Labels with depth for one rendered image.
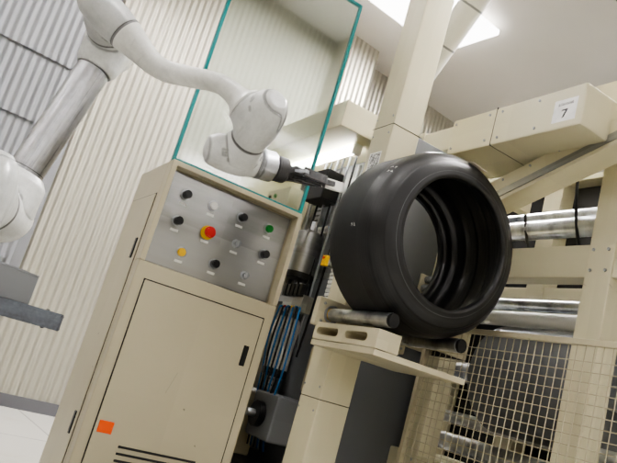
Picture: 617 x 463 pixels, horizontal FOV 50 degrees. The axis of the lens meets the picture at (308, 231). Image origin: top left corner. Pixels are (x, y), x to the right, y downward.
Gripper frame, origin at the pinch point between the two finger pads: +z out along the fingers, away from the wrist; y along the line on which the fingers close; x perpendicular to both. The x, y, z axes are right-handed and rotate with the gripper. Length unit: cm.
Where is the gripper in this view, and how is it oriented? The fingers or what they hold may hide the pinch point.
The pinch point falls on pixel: (332, 185)
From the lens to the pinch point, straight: 199.2
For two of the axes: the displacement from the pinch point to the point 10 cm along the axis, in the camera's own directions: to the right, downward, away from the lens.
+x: -1.5, 9.8, -1.6
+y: -5.0, 0.6, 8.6
